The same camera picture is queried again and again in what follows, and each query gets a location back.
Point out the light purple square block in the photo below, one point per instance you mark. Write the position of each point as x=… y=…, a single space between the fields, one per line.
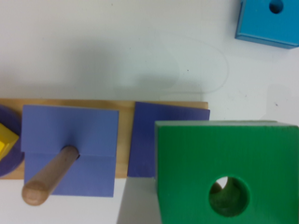
x=47 y=129

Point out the blue square block with hole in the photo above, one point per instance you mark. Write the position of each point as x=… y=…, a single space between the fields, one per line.
x=270 y=22

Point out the middle wooden peg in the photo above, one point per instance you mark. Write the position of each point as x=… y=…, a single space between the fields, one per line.
x=38 y=189

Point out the wooden peg base board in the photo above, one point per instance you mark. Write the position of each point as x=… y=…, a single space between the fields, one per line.
x=126 y=120

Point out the dark purple square block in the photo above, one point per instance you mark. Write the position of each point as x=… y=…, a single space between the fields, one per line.
x=142 y=151

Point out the yellow block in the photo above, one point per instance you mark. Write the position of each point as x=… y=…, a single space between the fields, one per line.
x=7 y=140

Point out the green square block with hole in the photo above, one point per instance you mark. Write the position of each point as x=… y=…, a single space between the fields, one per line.
x=227 y=172

